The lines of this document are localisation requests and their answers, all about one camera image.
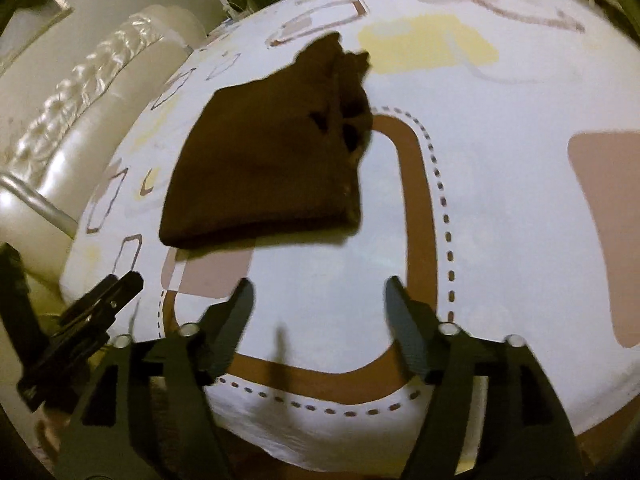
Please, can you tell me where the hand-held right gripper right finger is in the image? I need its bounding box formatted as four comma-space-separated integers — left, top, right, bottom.
384, 275, 587, 480

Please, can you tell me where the cream tufted headboard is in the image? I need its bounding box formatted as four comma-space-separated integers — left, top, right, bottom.
0, 2, 212, 287

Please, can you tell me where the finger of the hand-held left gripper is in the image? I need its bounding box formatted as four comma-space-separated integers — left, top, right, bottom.
0, 242, 48, 363
16, 271, 145, 413

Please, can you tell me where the brown plaid garment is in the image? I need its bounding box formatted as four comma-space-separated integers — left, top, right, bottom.
159, 31, 374, 251

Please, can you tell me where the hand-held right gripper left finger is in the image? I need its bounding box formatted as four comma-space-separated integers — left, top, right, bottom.
55, 277, 256, 480

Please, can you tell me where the patterned white bed sheet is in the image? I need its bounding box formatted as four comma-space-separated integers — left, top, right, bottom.
57, 0, 640, 467

